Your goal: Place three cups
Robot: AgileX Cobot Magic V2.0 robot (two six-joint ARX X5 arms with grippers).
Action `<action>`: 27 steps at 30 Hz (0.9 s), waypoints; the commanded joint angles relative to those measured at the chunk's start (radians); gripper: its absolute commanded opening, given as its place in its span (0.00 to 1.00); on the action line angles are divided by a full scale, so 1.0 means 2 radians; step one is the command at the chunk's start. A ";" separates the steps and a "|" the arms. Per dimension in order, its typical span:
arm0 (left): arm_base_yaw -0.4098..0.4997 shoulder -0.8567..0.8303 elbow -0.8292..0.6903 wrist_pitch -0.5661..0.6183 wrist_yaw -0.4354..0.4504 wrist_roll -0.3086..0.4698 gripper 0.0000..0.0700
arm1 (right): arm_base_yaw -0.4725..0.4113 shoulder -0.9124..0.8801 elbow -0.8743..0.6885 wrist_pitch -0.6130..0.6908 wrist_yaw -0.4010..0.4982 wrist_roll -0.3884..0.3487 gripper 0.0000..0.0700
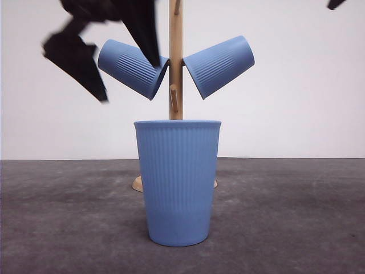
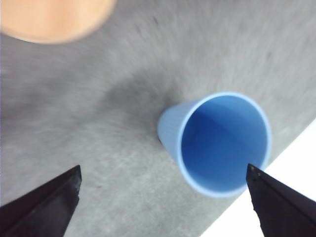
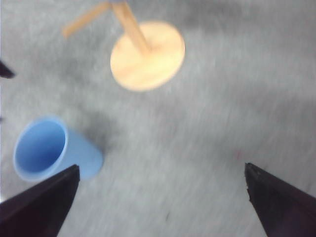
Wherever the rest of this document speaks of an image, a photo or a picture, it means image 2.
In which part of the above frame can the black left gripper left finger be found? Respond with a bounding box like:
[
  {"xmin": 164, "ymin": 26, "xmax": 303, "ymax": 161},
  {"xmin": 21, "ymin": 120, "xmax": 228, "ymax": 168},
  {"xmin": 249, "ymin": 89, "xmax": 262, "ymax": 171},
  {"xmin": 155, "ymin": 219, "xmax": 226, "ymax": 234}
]
[{"xmin": 0, "ymin": 165, "xmax": 82, "ymax": 237}]

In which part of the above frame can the blue ribbed cup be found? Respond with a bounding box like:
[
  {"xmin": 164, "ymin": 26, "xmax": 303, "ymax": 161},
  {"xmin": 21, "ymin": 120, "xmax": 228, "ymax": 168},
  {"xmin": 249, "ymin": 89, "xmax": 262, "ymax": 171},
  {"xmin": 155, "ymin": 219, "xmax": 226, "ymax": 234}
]
[{"xmin": 158, "ymin": 93, "xmax": 272, "ymax": 198}]

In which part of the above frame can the wooden mug tree stand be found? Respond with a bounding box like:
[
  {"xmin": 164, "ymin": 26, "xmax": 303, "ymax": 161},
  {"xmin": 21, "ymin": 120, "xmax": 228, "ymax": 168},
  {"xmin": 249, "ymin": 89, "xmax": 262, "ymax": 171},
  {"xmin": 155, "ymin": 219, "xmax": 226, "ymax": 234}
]
[{"xmin": 0, "ymin": 0, "xmax": 117, "ymax": 45}]

